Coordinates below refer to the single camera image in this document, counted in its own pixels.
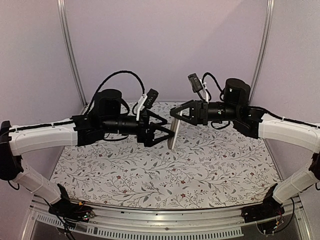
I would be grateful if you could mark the front aluminium rail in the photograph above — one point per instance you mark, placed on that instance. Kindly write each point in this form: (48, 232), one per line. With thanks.
(127, 223)

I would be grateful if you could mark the aluminium frame post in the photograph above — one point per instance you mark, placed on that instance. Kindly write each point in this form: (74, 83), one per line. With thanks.
(62, 11)
(264, 42)

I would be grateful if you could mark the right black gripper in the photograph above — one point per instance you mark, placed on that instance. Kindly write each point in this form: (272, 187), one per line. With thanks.
(202, 113)

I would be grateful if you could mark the floral patterned table mat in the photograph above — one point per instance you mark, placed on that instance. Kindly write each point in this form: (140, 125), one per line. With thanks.
(207, 168)

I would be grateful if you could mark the right aluminium frame post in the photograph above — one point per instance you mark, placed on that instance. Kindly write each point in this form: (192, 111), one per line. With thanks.
(264, 42)

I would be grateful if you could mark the grey white remote control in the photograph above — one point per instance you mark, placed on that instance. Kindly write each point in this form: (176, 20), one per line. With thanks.
(175, 132)

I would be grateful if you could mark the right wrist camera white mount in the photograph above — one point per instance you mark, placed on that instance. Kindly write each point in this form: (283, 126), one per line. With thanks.
(199, 87)

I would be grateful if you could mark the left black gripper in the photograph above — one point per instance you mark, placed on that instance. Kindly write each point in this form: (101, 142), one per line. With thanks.
(147, 137)

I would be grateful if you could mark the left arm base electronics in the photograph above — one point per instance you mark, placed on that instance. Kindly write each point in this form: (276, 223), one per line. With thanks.
(75, 212)

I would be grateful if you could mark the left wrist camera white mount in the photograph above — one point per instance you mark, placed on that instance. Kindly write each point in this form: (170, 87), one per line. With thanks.
(146, 101)

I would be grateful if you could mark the left aluminium frame post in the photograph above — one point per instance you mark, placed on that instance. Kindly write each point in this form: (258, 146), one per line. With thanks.
(62, 11)

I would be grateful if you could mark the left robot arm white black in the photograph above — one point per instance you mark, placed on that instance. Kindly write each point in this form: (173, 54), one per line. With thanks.
(104, 117)

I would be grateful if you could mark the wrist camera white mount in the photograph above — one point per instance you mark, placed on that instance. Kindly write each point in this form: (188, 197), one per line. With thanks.
(199, 87)
(146, 101)

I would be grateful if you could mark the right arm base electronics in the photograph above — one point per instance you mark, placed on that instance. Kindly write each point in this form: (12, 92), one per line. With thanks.
(262, 212)

